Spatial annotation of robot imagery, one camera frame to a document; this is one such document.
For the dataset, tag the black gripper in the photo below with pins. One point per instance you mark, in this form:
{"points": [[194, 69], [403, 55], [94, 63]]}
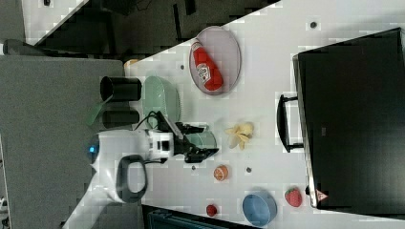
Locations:
{"points": [[181, 144]]}

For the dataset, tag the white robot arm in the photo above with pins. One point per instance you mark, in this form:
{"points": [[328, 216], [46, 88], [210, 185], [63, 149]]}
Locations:
{"points": [[112, 154]]}

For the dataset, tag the black and steel toaster oven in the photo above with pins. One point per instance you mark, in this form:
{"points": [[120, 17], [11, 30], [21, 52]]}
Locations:
{"points": [[352, 110]]}

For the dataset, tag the toy orange half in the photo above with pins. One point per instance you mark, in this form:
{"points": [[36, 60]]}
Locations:
{"points": [[221, 173]]}

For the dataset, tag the green perforated colander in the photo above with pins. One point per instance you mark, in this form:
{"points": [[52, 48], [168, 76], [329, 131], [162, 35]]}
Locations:
{"points": [[159, 95]]}

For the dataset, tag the red ketchup bottle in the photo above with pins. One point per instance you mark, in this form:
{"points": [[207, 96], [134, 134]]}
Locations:
{"points": [[207, 70]]}

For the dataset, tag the small red toy fruit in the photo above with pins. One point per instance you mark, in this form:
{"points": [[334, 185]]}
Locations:
{"points": [[211, 210]]}

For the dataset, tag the lower black cylinder container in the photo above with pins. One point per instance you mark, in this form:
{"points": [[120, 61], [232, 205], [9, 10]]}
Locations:
{"points": [[113, 119]]}

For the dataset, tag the black cylinder container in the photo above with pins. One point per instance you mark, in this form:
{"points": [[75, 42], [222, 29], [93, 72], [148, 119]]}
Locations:
{"points": [[113, 119], [120, 89]]}

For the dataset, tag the grey round plate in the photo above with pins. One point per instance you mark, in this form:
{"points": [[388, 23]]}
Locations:
{"points": [[224, 50]]}

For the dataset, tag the upper black cylinder container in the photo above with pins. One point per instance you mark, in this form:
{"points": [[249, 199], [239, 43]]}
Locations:
{"points": [[120, 89]]}

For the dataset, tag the blue bowl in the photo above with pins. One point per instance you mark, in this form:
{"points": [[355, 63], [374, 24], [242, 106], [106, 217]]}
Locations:
{"points": [[259, 208]]}

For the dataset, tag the red toy strawberry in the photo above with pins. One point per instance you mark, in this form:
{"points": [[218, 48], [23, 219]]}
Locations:
{"points": [[293, 197]]}

